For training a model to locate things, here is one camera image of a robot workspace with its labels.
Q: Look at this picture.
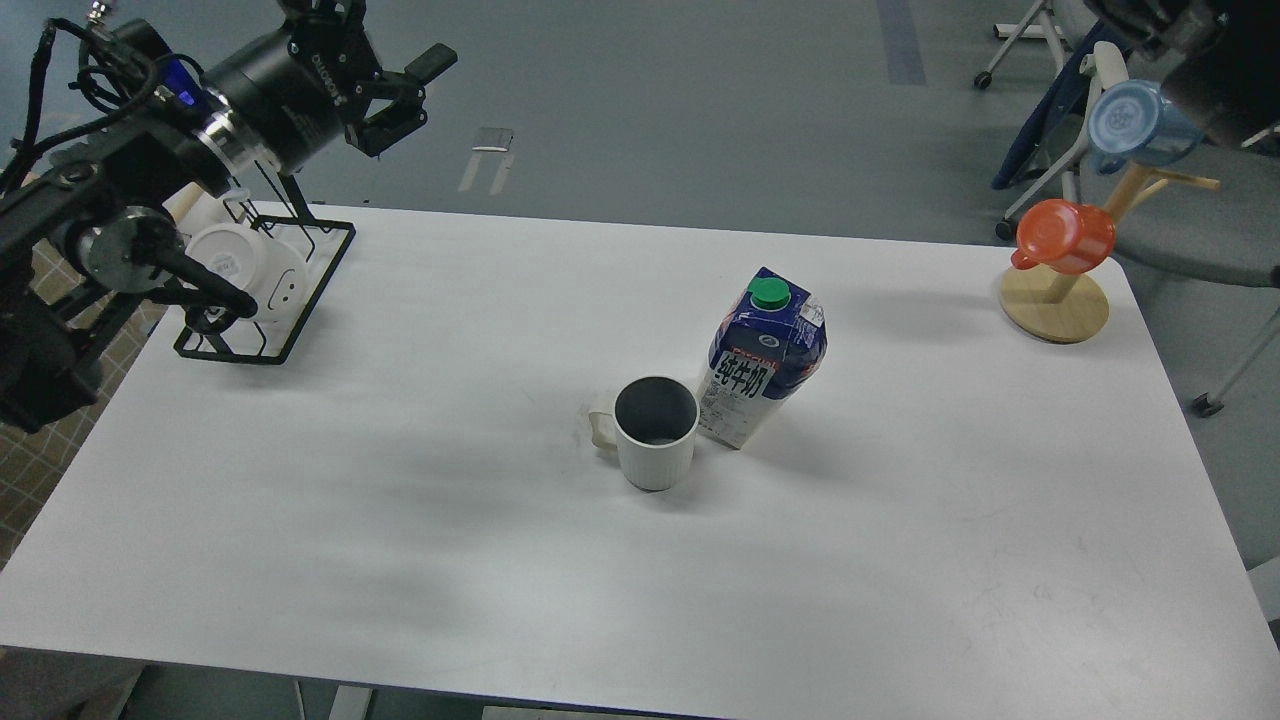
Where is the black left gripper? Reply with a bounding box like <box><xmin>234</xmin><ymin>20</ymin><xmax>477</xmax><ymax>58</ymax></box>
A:
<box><xmin>202</xmin><ymin>1</ymin><xmax>460</xmax><ymax>174</ymax></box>

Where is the white ribbed mug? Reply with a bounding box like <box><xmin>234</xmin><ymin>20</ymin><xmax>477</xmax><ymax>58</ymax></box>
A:
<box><xmin>588</xmin><ymin>375</ymin><xmax>700</xmax><ymax>492</ymax></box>

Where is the blue white milk carton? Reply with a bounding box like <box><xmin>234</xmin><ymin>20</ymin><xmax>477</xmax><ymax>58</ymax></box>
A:
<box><xmin>696</xmin><ymin>266</ymin><xmax>828</xmax><ymax>448</ymax></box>

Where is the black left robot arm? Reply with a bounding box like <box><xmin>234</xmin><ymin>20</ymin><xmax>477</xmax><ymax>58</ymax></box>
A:
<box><xmin>1</xmin><ymin>1</ymin><xmax>458</xmax><ymax>434</ymax></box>

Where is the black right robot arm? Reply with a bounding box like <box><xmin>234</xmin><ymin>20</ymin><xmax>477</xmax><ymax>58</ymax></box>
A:
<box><xmin>1087</xmin><ymin>1</ymin><xmax>1279</xmax><ymax>158</ymax></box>

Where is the white cup on rack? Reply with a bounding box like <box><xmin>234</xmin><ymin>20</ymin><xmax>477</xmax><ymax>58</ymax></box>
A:
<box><xmin>187</xmin><ymin>223</ymin><xmax>310</xmax><ymax>322</ymax></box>

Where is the orange plastic cup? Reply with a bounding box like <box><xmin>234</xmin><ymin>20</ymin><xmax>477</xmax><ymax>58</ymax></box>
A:
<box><xmin>1011</xmin><ymin>199</ymin><xmax>1117</xmax><ymax>275</ymax></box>

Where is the blue plastic cup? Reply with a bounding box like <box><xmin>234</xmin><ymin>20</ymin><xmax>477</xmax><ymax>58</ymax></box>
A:
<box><xmin>1085</xmin><ymin>79</ymin><xmax>1204</xmax><ymax>176</ymax></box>

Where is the beige checked cloth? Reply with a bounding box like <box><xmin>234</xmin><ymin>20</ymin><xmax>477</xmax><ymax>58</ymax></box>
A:
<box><xmin>1</xmin><ymin>301</ymin><xmax>165</xmax><ymax>565</ymax></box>

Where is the grey office chair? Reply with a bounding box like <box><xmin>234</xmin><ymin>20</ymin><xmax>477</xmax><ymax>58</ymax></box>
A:
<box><xmin>975</xmin><ymin>0</ymin><xmax>1280</xmax><ymax>419</ymax></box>

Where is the black wire cup rack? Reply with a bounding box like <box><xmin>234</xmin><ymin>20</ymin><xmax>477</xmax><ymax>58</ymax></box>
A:
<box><xmin>165</xmin><ymin>170</ymin><xmax>356</xmax><ymax>366</ymax></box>

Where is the blue folding frame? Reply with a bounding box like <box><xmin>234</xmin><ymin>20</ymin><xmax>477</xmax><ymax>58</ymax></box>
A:
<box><xmin>989</xmin><ymin>26</ymin><xmax>1112</xmax><ymax>191</ymax></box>

